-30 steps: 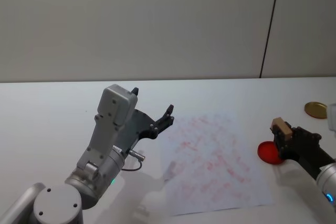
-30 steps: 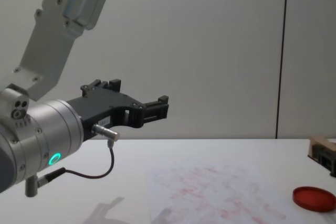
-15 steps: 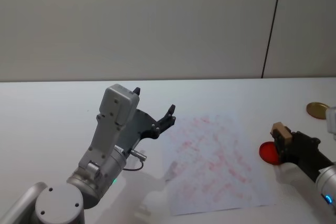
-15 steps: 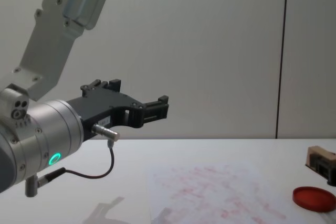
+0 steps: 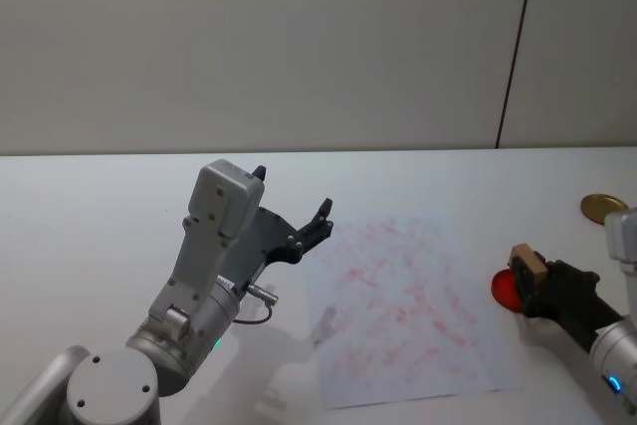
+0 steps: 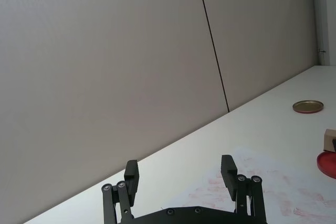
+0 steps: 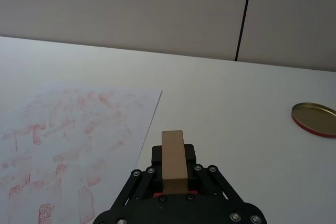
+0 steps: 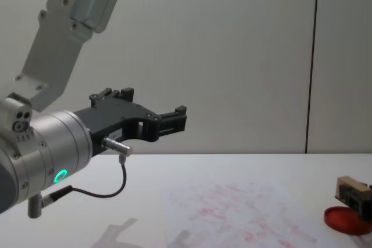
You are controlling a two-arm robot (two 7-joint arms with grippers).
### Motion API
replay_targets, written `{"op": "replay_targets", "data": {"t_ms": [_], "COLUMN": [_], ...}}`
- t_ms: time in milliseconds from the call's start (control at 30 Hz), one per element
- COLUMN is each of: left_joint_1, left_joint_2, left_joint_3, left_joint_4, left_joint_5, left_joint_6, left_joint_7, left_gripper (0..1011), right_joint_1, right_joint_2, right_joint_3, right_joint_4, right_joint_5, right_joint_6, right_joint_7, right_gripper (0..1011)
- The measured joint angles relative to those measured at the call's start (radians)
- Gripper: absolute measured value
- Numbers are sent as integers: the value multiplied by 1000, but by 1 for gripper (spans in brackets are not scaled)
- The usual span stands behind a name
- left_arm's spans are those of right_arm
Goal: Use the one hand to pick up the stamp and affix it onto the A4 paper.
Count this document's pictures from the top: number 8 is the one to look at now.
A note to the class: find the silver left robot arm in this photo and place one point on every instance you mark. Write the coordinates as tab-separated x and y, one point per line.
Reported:
58	143

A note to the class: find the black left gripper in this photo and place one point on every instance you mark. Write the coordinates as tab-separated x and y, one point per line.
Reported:
116	117

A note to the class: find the small tan and black device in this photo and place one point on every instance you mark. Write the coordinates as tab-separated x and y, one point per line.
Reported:
353	191

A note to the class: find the red round lid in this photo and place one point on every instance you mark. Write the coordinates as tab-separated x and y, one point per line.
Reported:
343	220

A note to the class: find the white paper with red marks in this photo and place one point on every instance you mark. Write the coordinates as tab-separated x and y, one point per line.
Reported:
232	216

